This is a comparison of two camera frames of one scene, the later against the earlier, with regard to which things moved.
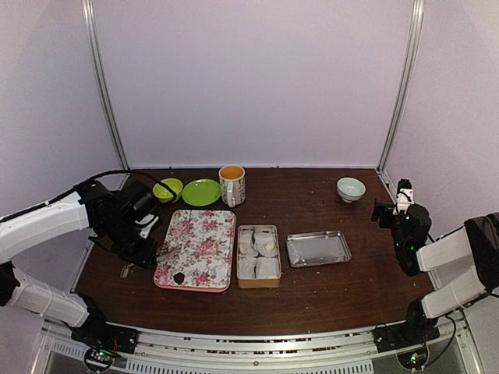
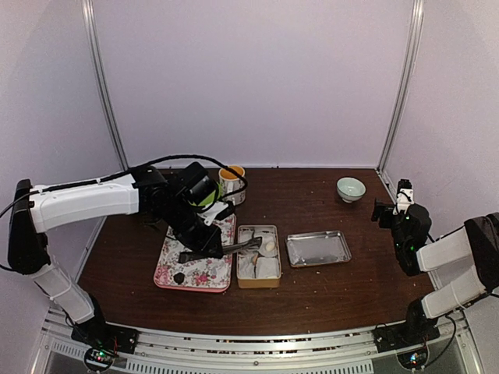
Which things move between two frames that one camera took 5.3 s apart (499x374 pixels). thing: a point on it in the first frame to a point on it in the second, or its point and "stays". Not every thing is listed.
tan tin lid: x=317 y=248 stays
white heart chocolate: x=270 y=245 stays
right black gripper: x=378 y=208 stays
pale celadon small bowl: x=351 y=189 stays
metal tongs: x=125 y=269 to x=226 y=250
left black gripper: x=143 y=255 to x=213 y=238
